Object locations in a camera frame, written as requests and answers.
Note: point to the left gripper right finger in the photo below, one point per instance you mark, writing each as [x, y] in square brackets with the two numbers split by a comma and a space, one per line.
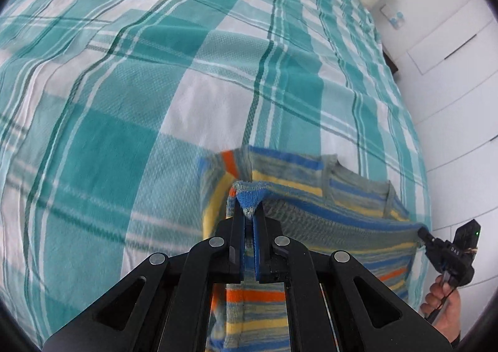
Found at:
[333, 302]

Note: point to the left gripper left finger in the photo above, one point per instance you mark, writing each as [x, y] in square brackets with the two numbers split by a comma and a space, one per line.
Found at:
[164, 303]

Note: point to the striped knitted sweater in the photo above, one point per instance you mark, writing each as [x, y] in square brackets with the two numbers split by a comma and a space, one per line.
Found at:
[321, 204]

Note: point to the person's right hand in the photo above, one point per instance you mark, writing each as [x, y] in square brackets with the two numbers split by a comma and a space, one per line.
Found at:
[447, 302]

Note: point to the white wardrobe doors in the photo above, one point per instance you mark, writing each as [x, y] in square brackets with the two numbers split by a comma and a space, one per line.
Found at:
[449, 82]

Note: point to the teal plaid bedspread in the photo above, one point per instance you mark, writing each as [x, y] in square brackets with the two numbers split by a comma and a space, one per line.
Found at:
[124, 123]

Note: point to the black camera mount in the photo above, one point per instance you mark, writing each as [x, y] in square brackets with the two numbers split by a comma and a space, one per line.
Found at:
[467, 237]

